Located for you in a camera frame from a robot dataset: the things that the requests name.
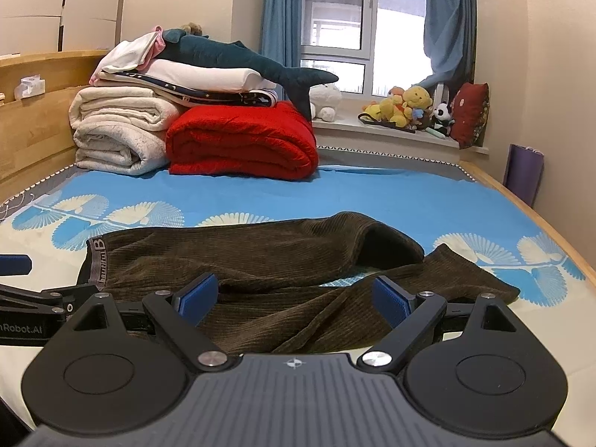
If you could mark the white tissue pack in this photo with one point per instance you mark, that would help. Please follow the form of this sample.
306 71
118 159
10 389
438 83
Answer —
29 87

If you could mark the window with grey frame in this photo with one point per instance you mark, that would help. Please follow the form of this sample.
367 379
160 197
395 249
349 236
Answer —
371 45

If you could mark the wooden bed frame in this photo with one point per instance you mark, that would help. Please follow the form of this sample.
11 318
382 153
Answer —
485 179

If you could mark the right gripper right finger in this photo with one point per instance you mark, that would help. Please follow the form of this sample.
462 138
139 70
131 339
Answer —
412 318

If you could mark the purple box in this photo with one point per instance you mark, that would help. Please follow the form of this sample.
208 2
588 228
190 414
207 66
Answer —
523 172

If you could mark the white plush toy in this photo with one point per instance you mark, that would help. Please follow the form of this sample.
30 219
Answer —
324 100

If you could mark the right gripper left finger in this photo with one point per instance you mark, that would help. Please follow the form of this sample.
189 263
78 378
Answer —
176 317

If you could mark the white wardrobe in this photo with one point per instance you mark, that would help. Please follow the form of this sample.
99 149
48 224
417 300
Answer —
44 26

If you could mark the right blue curtain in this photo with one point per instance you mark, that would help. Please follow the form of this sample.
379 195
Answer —
449 41

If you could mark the panda plush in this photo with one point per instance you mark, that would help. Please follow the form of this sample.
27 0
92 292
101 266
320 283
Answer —
441 119

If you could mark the cream folded blanket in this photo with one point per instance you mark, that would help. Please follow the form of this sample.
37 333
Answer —
121 129

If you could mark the white folded quilt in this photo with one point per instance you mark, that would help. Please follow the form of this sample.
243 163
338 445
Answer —
191 86

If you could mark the red folded blanket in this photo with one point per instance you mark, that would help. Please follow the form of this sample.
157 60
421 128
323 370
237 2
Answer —
268 142

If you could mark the wooden headboard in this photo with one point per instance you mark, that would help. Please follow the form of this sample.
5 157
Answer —
36 137

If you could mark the white pink folded clothes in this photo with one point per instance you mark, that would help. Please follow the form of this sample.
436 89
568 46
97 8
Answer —
131 55

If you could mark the blue curtain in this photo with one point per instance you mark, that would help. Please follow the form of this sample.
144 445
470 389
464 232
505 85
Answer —
449 41
281 31

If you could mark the red cushion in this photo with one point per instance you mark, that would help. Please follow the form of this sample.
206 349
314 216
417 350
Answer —
470 111

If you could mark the dark blue shark plush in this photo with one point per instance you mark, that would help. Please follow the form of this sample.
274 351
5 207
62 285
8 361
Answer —
194 50

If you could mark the left blue curtain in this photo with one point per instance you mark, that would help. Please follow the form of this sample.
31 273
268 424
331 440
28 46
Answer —
281 31

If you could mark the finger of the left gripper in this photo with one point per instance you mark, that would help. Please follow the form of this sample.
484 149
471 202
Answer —
15 264

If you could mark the brown corduroy pants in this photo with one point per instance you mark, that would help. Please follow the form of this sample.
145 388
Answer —
286 287

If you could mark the yellow bear plush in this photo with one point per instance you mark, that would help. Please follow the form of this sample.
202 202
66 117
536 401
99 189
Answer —
405 110

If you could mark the blue patterned bed sheet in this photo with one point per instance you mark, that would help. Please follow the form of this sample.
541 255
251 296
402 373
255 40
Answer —
555 300

